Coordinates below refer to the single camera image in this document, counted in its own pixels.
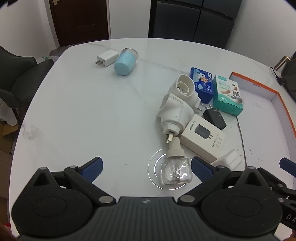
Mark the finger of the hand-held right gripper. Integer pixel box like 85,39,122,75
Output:
258,158,296,204

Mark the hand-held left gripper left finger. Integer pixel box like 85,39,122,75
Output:
27,157,116,207

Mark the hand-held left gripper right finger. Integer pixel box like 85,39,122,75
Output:
178,156,270,207

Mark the clear glass liquid bottle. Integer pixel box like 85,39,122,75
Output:
159,137,193,186

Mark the small white wall charger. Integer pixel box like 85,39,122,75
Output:
211,149,243,171

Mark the white charger packaging box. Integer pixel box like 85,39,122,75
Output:
180,113,226,163

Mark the black USB wall charger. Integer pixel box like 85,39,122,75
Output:
202,104,227,130

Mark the white plug-in mosquito heater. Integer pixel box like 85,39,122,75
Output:
169,75,205,113
157,93,195,144

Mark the orange and white cardboard tray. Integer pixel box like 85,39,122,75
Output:
229,72,296,172

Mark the teal bandage box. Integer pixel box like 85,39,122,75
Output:
212,75,244,116

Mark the light blue plastic bottle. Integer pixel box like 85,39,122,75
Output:
114,48,139,76

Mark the white USB wall charger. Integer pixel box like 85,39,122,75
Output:
94,49,119,68

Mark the dark air fryer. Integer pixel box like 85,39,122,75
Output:
274,50,296,102

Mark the brown cardboard box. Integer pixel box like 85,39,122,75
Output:
0,120,15,138

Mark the white plastic bag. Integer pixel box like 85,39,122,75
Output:
0,97,13,126

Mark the dark grey chair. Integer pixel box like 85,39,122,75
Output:
0,45,54,127

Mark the green and white bag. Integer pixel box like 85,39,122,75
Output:
37,54,53,64

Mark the dark brown door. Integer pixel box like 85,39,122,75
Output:
47,0,110,47

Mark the black four-door refrigerator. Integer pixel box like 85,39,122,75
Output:
148,0,242,49

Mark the black power cable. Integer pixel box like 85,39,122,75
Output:
269,67,285,85

